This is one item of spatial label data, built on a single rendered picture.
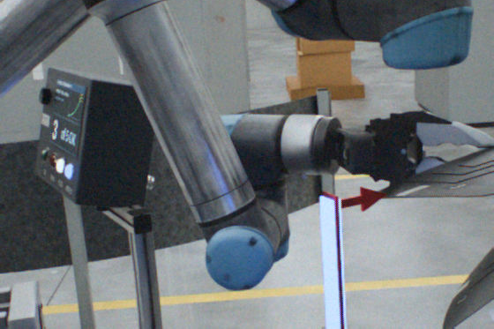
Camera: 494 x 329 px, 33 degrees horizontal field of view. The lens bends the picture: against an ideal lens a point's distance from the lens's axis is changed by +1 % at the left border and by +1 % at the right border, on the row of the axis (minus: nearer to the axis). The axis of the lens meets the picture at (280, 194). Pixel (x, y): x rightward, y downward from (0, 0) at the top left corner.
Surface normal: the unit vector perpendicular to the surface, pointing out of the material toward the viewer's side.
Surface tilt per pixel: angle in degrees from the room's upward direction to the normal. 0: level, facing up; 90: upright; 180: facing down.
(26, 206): 90
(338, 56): 90
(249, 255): 90
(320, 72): 90
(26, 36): 104
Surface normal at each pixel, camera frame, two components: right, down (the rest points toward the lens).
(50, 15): 0.16, 0.58
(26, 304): -0.06, -0.96
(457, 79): 0.04, 0.26
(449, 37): 0.33, 0.27
